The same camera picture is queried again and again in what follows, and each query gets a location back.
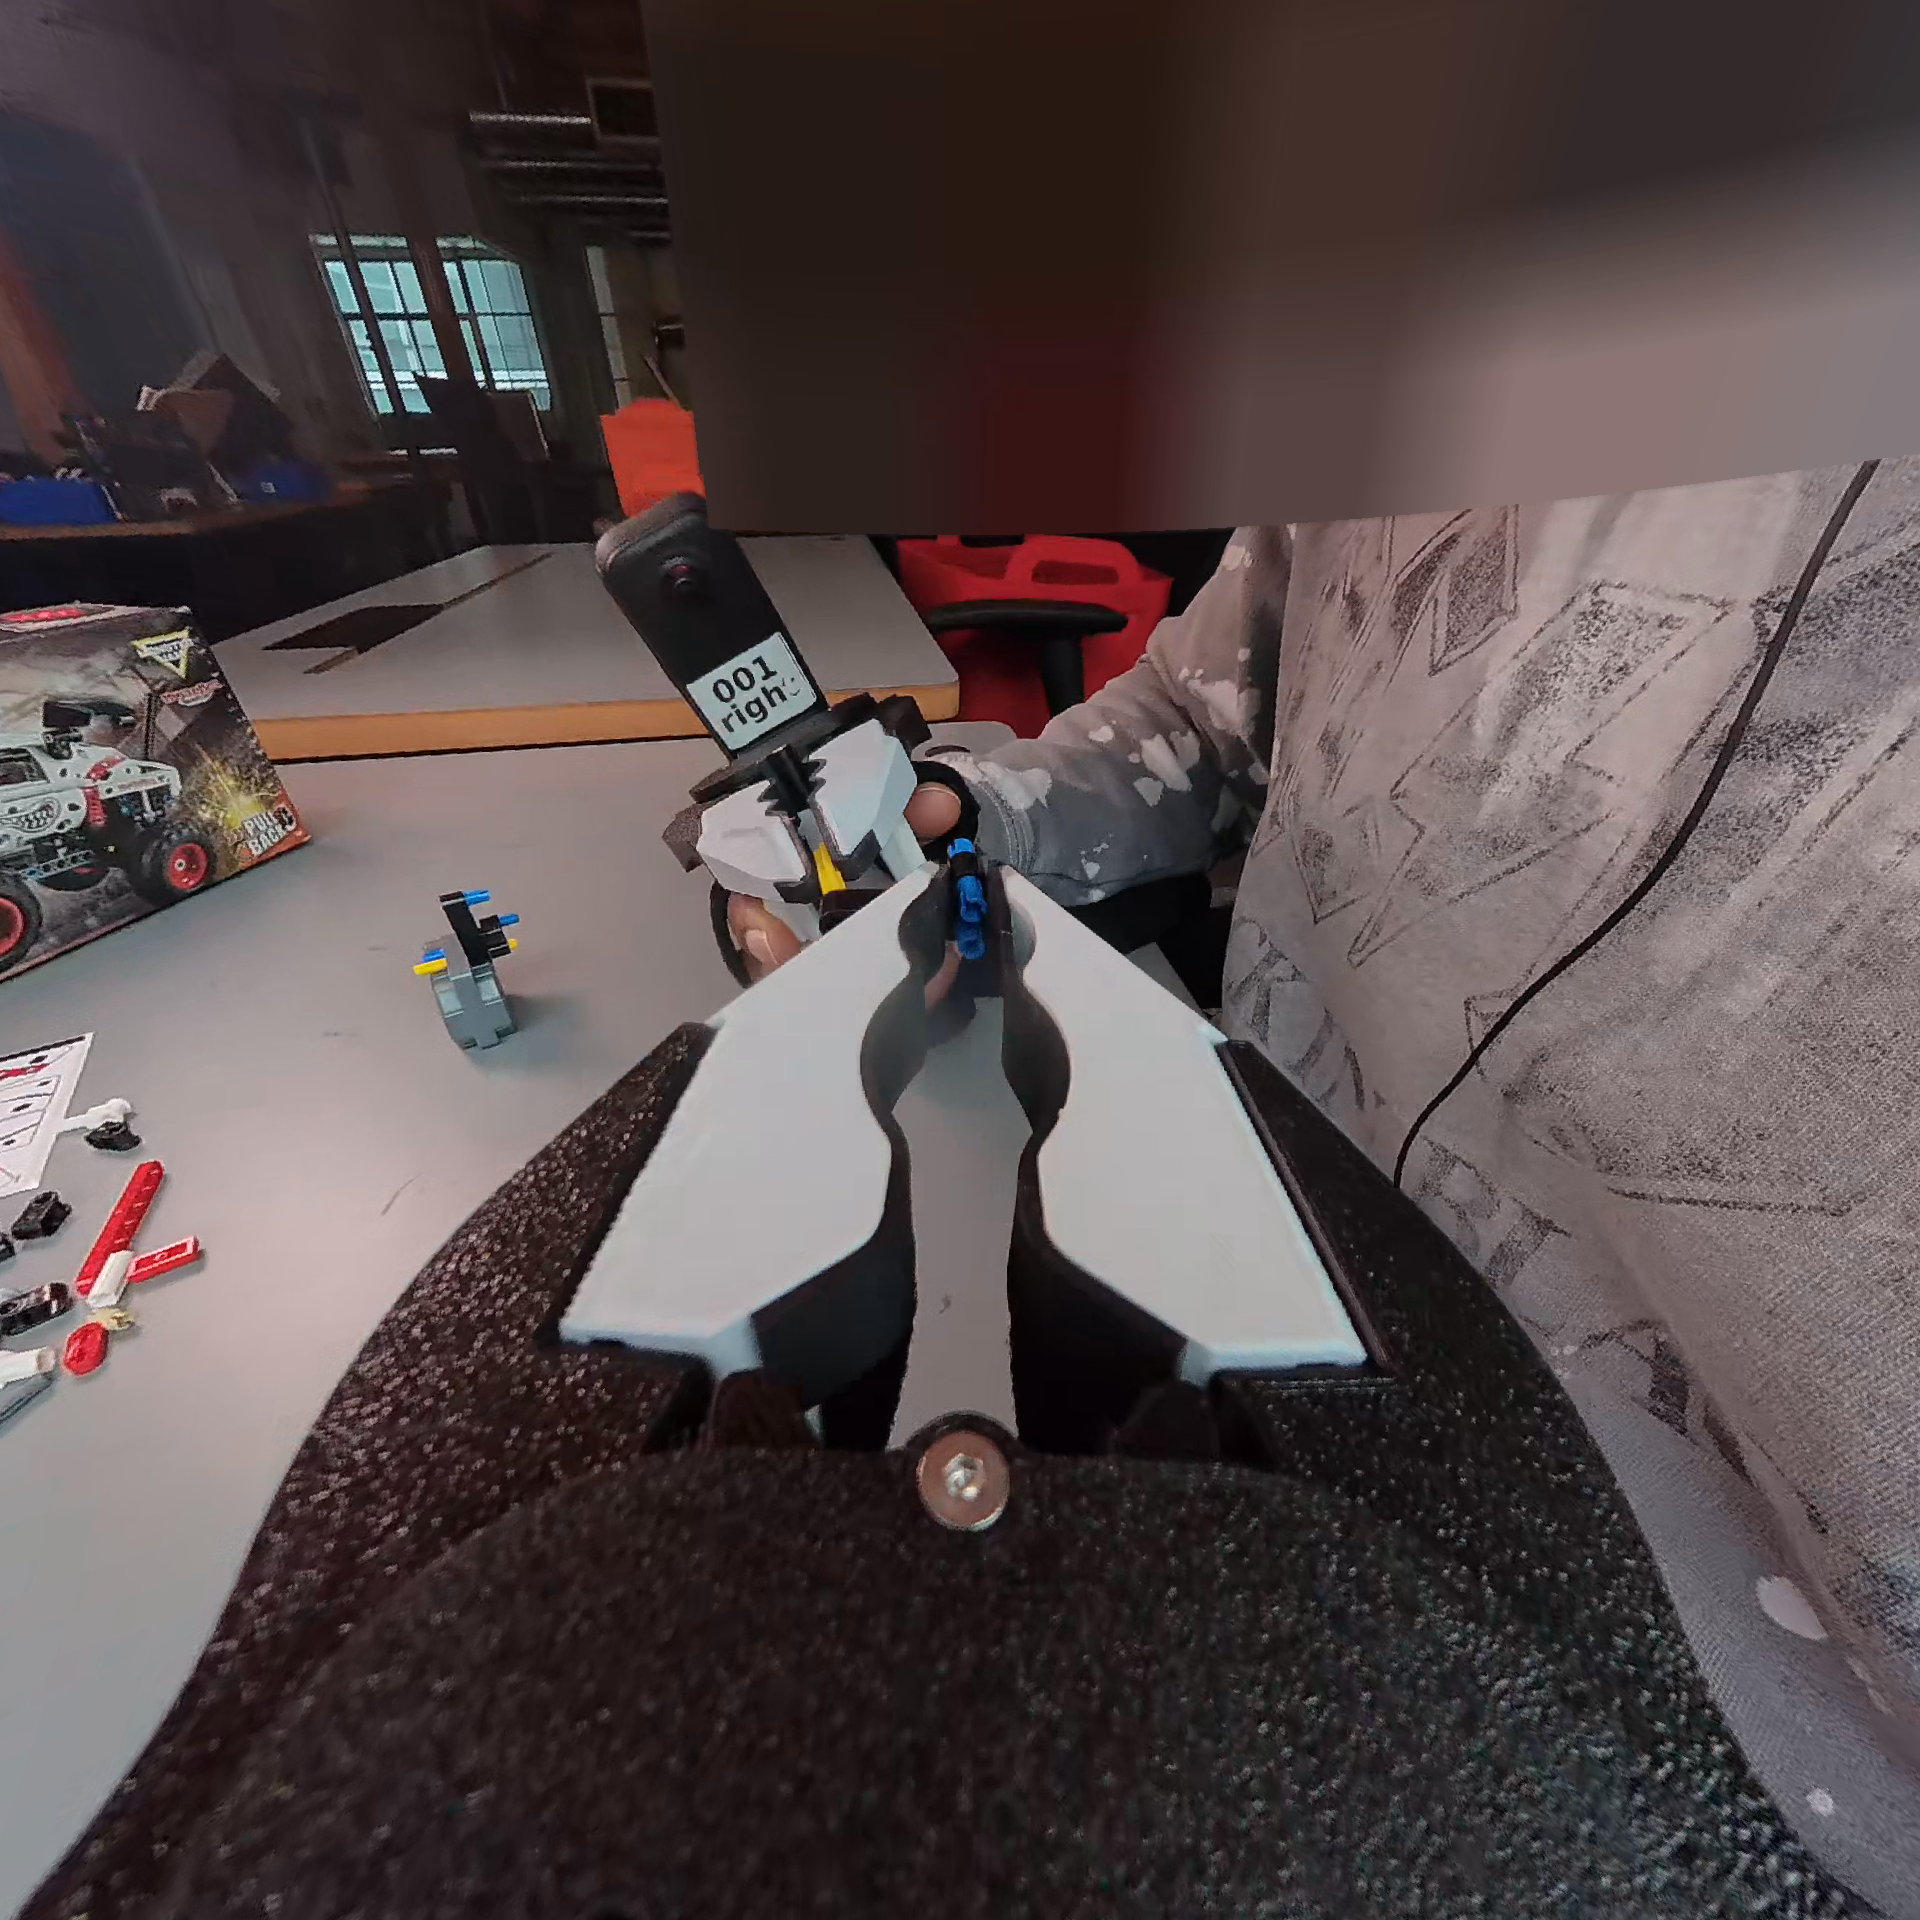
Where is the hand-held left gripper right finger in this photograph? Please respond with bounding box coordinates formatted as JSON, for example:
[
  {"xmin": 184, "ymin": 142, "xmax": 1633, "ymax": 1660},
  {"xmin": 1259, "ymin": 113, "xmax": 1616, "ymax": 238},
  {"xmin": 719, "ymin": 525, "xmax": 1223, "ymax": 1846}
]
[{"xmin": 991, "ymin": 871, "xmax": 1370, "ymax": 1389}]

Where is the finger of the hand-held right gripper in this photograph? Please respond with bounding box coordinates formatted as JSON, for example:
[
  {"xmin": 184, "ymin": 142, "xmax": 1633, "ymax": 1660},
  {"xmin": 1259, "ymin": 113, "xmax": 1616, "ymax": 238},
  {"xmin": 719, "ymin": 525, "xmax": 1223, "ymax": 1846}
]
[
  {"xmin": 824, "ymin": 737, "xmax": 923, "ymax": 895},
  {"xmin": 697, "ymin": 801, "xmax": 825, "ymax": 903}
]

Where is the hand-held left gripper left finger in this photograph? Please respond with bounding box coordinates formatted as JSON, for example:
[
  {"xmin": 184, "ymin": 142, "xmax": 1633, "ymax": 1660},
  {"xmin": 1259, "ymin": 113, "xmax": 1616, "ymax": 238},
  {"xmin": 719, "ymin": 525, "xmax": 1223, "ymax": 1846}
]
[{"xmin": 559, "ymin": 866, "xmax": 952, "ymax": 1389}]

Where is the black beam with blue pin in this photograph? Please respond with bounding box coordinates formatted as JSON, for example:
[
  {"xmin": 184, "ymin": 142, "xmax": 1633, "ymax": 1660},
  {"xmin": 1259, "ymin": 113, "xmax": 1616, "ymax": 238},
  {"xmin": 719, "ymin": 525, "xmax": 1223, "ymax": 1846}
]
[{"xmin": 932, "ymin": 837, "xmax": 1010, "ymax": 1038}]

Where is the person's right forearm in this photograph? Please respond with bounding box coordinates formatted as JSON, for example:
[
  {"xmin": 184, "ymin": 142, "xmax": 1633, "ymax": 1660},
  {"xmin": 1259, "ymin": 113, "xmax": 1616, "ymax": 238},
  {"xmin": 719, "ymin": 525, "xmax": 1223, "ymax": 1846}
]
[{"xmin": 960, "ymin": 525, "xmax": 1291, "ymax": 910}]

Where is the grey desk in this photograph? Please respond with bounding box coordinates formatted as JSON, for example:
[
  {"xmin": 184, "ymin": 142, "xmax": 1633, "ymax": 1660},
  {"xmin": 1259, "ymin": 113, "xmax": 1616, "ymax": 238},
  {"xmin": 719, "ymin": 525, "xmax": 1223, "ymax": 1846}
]
[{"xmin": 0, "ymin": 721, "xmax": 1217, "ymax": 1906}]

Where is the person's right hand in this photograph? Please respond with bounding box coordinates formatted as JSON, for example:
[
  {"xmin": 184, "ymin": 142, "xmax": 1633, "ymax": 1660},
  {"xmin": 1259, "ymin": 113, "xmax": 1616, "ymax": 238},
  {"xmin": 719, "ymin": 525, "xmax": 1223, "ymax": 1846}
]
[{"xmin": 712, "ymin": 762, "xmax": 988, "ymax": 987}]

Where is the orange bag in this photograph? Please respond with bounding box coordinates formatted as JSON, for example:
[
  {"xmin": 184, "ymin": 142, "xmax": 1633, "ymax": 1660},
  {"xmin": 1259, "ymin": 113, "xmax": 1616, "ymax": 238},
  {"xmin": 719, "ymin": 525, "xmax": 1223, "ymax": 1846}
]
[{"xmin": 600, "ymin": 402, "xmax": 705, "ymax": 518}]

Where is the red office chair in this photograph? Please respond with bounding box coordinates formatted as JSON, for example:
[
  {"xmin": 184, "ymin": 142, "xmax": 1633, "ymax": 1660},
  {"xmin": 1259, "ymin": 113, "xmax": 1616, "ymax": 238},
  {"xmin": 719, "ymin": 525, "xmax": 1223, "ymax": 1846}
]
[{"xmin": 897, "ymin": 532, "xmax": 1186, "ymax": 737}]

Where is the grey toy motor assembly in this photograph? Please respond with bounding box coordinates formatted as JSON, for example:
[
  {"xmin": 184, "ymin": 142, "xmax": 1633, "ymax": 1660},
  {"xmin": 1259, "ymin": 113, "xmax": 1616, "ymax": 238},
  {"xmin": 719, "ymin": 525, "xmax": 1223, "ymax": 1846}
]
[{"xmin": 412, "ymin": 887, "xmax": 522, "ymax": 1051}]

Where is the multi-pane window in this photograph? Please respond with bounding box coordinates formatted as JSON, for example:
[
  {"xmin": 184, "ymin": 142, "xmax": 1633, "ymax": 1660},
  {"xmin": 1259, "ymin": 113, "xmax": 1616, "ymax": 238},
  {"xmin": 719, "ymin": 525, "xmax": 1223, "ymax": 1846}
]
[{"xmin": 306, "ymin": 231, "xmax": 549, "ymax": 422}]

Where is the person's patterned grey sweatshirt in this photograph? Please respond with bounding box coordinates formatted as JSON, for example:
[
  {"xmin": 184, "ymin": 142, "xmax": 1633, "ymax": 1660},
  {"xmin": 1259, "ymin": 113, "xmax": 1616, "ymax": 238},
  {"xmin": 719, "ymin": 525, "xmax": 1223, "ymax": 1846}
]
[{"xmin": 1223, "ymin": 457, "xmax": 1920, "ymax": 1920}]

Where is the wooden workbench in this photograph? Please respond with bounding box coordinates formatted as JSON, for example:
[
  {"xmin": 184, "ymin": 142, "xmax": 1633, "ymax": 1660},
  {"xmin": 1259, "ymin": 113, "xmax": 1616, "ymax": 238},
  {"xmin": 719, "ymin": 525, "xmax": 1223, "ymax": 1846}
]
[{"xmin": 0, "ymin": 465, "xmax": 452, "ymax": 601}]

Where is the open cardboard box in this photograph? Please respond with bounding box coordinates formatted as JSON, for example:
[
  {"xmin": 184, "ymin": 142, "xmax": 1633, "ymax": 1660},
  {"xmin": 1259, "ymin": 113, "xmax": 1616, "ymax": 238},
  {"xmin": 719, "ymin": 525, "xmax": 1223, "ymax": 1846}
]
[{"xmin": 135, "ymin": 351, "xmax": 296, "ymax": 452}]

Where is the toy truck set box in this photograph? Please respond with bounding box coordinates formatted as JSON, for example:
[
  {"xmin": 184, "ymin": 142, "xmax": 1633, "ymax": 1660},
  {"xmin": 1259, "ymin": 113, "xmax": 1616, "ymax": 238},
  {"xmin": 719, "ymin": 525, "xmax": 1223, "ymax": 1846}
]
[{"xmin": 0, "ymin": 604, "xmax": 313, "ymax": 986}]

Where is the pile of mixed brick parts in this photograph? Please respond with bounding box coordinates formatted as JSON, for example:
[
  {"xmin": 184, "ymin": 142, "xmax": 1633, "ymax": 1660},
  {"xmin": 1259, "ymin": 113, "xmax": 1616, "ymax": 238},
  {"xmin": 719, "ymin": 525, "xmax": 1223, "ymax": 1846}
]
[{"xmin": 0, "ymin": 1098, "xmax": 204, "ymax": 1427}]

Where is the white sticker sheet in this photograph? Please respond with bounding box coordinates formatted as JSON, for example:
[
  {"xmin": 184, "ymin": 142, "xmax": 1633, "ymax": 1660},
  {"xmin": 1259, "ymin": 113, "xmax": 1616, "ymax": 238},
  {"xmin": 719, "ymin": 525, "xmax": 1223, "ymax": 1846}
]
[{"xmin": 0, "ymin": 1031, "xmax": 97, "ymax": 1203}]

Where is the thin black cable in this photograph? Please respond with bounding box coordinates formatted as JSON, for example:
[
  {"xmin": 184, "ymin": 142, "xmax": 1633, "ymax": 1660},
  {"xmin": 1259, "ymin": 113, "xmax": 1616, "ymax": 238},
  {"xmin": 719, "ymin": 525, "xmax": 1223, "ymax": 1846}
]
[{"xmin": 1392, "ymin": 461, "xmax": 1883, "ymax": 1194}]

